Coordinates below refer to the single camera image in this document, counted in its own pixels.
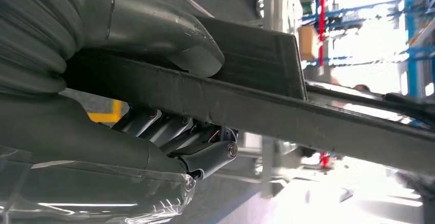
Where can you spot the red barrier belt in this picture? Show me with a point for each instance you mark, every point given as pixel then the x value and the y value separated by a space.
pixel 321 18

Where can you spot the blue steel shelf rack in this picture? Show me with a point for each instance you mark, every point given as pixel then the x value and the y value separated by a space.
pixel 413 69

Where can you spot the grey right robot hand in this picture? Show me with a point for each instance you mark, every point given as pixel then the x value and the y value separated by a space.
pixel 85 154

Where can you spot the brown cardboard box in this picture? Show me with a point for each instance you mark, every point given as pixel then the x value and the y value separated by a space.
pixel 308 42

